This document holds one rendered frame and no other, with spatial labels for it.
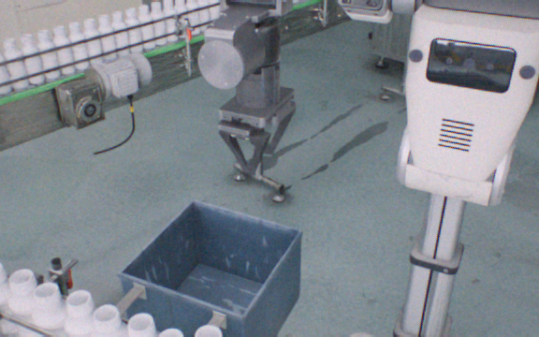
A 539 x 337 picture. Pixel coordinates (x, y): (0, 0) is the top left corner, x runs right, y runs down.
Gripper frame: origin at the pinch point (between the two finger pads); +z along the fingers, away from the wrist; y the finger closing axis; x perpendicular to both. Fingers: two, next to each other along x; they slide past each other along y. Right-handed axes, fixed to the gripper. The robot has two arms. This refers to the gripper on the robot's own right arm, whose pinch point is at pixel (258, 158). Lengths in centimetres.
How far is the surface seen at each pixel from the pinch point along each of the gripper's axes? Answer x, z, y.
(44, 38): -120, 24, -81
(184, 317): -24, 52, -12
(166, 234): -39, 47, -29
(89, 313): -22.6, 25.8, 14.5
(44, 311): -29.9, 26.5, 16.6
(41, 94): -119, 42, -73
